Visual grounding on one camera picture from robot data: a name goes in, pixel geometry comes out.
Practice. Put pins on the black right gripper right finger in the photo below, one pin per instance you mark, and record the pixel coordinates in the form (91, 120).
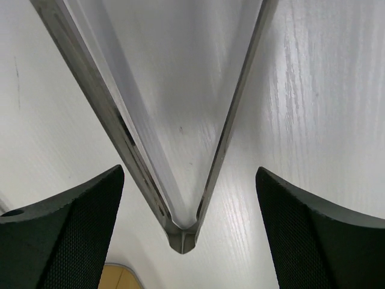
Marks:
(315, 243)

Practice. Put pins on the metal tongs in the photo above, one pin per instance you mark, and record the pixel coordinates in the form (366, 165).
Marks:
(62, 28)

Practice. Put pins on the floral rectangular tray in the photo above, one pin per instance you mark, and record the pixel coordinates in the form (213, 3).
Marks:
(116, 276)

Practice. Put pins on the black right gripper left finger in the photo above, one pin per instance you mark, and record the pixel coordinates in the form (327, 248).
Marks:
(62, 241)

